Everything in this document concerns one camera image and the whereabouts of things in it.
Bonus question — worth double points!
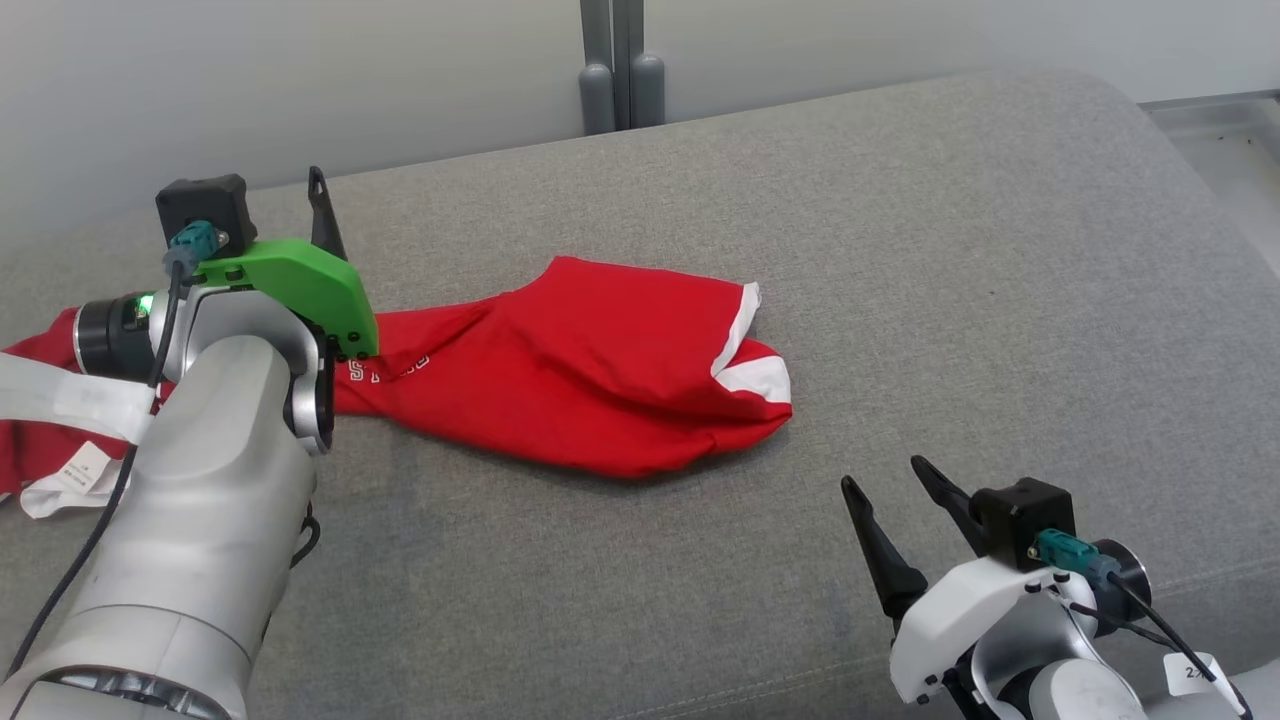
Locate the red shorts with white stripe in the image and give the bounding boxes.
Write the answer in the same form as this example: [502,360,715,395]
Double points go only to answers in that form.
[330,255,794,480]

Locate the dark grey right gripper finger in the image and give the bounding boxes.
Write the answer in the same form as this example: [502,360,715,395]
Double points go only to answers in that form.
[910,455,991,556]
[840,475,931,621]

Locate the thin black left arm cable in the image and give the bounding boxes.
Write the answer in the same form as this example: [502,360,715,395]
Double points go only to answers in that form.
[0,250,196,691]

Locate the small white printed tag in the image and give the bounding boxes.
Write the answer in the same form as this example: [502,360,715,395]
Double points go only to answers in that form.
[1162,652,1237,697]

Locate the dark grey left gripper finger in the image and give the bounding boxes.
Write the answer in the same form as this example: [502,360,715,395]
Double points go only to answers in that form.
[307,166,349,261]

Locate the white tape label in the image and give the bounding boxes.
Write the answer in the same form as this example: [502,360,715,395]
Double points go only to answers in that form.
[0,351,160,443]

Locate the grey metal partition post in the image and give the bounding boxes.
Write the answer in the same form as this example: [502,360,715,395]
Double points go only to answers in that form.
[578,0,668,137]

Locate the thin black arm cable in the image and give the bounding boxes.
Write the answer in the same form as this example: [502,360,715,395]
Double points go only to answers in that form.
[0,250,196,691]
[1065,570,1256,719]

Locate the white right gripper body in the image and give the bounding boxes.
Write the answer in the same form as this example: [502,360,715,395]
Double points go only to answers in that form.
[888,555,1101,706]

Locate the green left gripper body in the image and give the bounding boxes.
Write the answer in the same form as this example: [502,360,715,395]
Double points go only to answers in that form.
[195,238,381,362]

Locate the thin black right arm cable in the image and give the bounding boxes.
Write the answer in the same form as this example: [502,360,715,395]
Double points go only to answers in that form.
[1065,570,1256,719]

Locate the red and white t-shirt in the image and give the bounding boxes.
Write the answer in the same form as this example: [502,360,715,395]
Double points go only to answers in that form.
[0,306,176,520]

